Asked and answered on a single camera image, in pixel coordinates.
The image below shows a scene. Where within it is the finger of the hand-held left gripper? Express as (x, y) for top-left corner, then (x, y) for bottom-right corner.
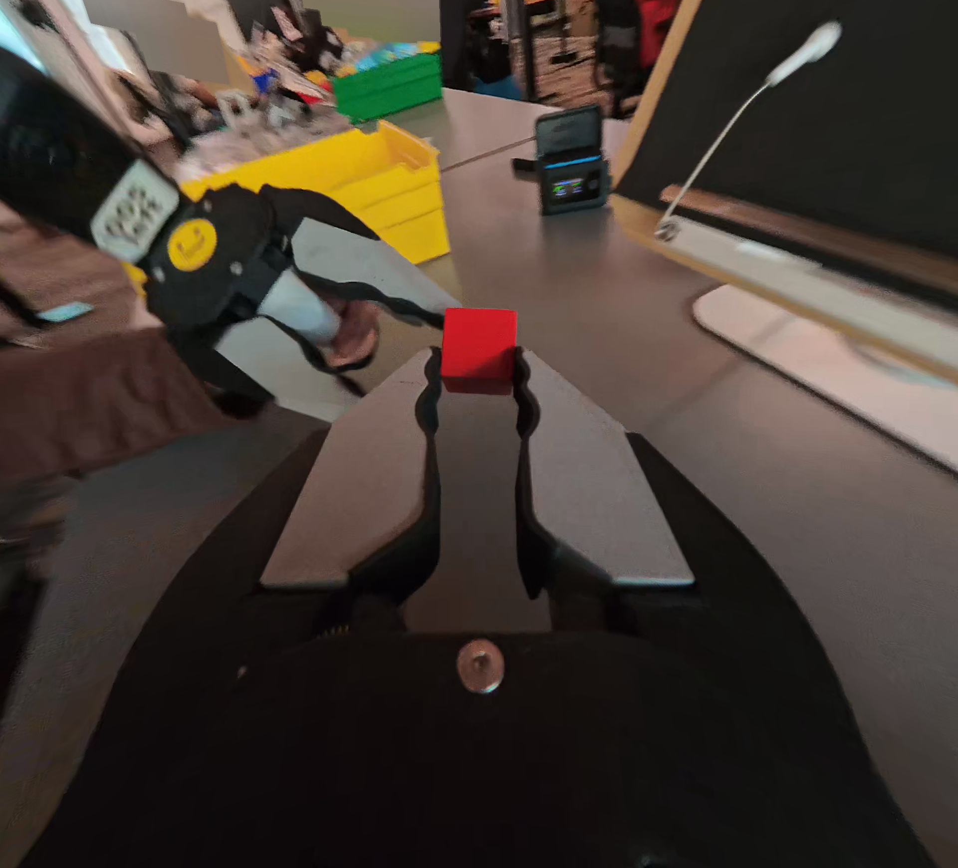
(216, 314), (369, 424)
(288, 217), (465, 329)

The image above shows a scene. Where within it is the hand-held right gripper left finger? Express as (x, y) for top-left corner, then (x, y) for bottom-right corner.
(259, 346), (444, 603)

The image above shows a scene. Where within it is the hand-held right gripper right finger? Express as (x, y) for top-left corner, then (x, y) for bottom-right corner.
(515, 346), (696, 603)

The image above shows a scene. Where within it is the yellow plastic bin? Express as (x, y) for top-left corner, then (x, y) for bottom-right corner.
(123, 120), (452, 296)

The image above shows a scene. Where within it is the red cube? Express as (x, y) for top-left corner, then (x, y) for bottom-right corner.
(440, 307), (519, 396)

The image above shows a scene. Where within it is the person's left hand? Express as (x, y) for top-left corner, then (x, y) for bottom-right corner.
(325, 299), (380, 369)

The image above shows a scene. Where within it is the green plastic bin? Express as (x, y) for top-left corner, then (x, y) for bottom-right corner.
(331, 52), (444, 123)

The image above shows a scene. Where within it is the pile of mixed small items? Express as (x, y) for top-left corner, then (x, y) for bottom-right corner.
(112, 0), (443, 162)

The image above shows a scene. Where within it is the person's brown clothing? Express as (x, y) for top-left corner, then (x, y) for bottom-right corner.
(0, 202), (330, 487)

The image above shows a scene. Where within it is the small black screen device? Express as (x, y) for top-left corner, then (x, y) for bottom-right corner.
(512, 105), (613, 217)

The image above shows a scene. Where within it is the metal rack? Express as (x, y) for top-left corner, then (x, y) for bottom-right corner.
(494, 0), (570, 102)

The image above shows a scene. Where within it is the black hanging garment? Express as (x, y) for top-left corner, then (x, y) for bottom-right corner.
(584, 0), (646, 119)

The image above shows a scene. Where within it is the red bag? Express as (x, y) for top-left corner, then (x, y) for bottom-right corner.
(635, 0), (690, 70)

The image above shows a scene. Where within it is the black board with wooden frame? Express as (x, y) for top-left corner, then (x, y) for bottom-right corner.
(610, 0), (958, 472)

